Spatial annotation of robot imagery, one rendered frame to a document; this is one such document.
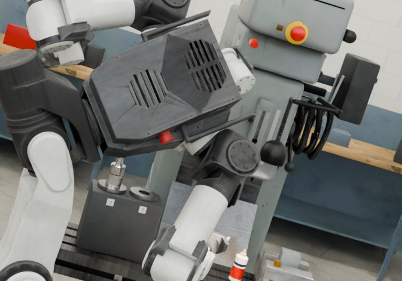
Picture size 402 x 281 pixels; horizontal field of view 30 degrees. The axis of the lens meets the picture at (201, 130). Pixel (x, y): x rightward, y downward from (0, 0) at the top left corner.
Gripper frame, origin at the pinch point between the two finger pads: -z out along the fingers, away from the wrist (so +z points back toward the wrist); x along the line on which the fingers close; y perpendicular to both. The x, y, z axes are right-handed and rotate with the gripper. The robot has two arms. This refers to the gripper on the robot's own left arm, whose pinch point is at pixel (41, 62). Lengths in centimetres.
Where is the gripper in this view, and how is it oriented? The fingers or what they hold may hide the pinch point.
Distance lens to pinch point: 225.5
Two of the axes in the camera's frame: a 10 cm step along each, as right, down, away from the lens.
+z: 4.7, -1.7, -8.6
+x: 8.4, -2.1, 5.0
